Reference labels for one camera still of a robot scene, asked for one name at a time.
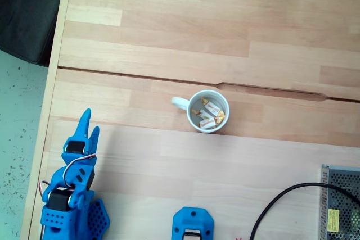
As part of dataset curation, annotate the black fabric cushion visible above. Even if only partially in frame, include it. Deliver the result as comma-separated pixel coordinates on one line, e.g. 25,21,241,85
0,0,66,68

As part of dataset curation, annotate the perforated metal power supply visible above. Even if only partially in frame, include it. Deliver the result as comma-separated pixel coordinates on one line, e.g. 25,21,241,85
319,164,360,240

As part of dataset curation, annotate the black power cable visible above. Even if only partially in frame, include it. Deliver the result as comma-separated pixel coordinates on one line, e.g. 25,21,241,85
249,182,360,240

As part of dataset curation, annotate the wrapped caramel sweet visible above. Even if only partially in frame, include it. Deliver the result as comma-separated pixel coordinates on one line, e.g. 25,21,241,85
191,108,214,121
199,110,226,130
200,97,222,117

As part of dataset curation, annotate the white red servo cable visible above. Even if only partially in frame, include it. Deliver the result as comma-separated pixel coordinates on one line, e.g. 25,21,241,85
64,153,97,187

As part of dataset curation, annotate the blue printed post mount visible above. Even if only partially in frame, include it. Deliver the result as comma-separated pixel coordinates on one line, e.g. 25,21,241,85
172,206,215,240

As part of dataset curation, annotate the white ceramic mug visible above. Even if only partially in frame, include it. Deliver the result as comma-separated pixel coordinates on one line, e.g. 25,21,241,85
170,89,231,134

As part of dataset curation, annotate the light wooden base board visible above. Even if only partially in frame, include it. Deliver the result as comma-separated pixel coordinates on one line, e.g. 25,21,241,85
26,116,360,240

